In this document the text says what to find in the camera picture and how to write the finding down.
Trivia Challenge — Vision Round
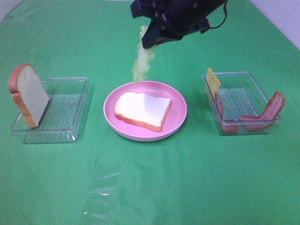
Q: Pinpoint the green tablecloth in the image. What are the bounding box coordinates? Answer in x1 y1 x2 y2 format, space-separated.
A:
0 0 300 225

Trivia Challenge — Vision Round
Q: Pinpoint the left clear plastic tray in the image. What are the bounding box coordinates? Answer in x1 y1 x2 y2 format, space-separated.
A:
11 77 91 144

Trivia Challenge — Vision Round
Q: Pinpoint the clear plastic tray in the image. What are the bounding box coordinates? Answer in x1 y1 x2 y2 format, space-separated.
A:
203 72 281 135
11 77 91 144

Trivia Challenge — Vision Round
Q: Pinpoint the black cable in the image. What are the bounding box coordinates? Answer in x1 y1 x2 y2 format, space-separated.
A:
207 2 229 30

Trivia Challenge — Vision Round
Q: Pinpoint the bread slice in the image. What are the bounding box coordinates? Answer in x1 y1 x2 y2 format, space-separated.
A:
114 91 172 132
8 64 50 128

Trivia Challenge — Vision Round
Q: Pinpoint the green lettuce leaf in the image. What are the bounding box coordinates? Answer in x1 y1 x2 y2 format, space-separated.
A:
132 25 156 84

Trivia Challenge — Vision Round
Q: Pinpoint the pink round plate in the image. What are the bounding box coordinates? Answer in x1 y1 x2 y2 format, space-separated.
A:
103 81 188 142

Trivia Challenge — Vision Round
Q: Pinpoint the bacon strip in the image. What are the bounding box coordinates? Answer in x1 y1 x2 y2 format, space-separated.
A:
240 91 285 132
215 93 239 135

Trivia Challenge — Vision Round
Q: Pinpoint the clear plastic film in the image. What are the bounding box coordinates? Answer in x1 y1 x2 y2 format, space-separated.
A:
79 160 122 225

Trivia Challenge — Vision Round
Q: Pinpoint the right clear plastic tray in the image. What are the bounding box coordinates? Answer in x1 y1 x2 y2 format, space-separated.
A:
203 72 281 135

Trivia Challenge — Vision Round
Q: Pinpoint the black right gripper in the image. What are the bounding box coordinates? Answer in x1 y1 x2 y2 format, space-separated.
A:
130 0 227 49

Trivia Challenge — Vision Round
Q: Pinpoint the yellow cheese slice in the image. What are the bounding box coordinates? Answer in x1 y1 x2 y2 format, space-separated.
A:
206 67 221 96

